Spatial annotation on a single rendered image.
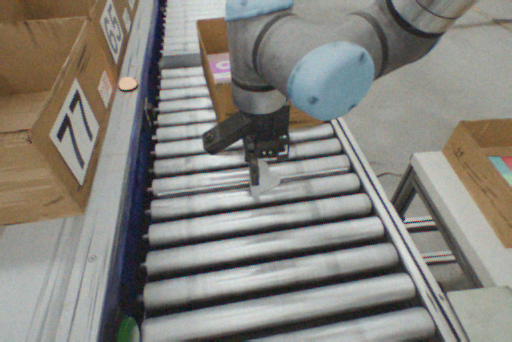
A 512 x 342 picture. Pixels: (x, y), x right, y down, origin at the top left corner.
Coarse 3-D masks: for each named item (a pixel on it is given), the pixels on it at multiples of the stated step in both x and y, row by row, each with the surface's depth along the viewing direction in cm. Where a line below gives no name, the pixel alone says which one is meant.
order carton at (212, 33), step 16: (224, 16) 98; (208, 32) 100; (224, 32) 102; (208, 48) 104; (224, 48) 106; (208, 64) 78; (208, 80) 89; (224, 96) 73; (224, 112) 77; (304, 112) 84; (288, 128) 86
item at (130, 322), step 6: (126, 318) 46; (132, 318) 46; (126, 324) 44; (132, 324) 45; (120, 330) 43; (126, 330) 43; (132, 330) 45; (138, 330) 47; (120, 336) 42; (126, 336) 43; (132, 336) 44; (138, 336) 47
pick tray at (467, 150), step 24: (480, 120) 74; (504, 120) 74; (456, 144) 75; (480, 144) 79; (504, 144) 80; (456, 168) 75; (480, 168) 67; (480, 192) 67; (504, 192) 61; (504, 216) 61; (504, 240) 62
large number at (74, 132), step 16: (80, 96) 55; (64, 112) 49; (80, 112) 55; (64, 128) 48; (80, 128) 54; (96, 128) 61; (64, 144) 48; (80, 144) 53; (80, 160) 52; (80, 176) 51
